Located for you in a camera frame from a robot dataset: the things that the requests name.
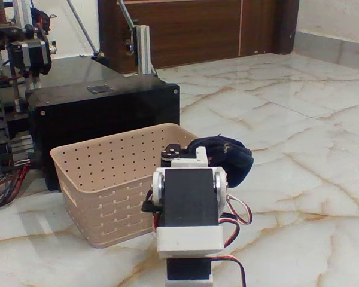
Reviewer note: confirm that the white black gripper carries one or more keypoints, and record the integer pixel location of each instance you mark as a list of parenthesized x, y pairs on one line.
[(188, 162)]

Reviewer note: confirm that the dark navy cloth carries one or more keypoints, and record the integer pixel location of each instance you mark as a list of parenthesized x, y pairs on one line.
[(233, 161)]

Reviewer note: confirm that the black printer frame mechanism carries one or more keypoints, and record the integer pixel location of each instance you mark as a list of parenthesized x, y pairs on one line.
[(0, 98)]

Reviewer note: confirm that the beige perforated plastic basket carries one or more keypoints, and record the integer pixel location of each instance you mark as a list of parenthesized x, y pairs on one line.
[(107, 179)]

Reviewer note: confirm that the small metal plate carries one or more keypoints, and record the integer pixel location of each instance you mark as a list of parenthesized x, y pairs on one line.
[(99, 89)]

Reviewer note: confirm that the black silver stepper motor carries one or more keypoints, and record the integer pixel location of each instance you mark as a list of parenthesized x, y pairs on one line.
[(31, 53)]

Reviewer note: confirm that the aluminium extrusion post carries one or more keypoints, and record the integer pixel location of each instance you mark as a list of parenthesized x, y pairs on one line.
[(143, 51)]

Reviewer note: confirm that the long threaded metal rod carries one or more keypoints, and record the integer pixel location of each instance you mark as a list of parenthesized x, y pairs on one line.
[(82, 28)]

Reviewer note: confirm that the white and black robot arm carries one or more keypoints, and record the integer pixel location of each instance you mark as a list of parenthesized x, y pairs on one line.
[(191, 197)]

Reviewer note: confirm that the short threaded metal rod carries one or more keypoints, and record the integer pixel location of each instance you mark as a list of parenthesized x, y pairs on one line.
[(126, 13)]

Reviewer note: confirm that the black machine base box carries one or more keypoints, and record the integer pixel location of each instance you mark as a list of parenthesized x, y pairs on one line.
[(107, 113)]

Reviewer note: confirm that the brown wooden door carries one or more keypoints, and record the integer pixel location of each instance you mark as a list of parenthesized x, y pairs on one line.
[(191, 30)]

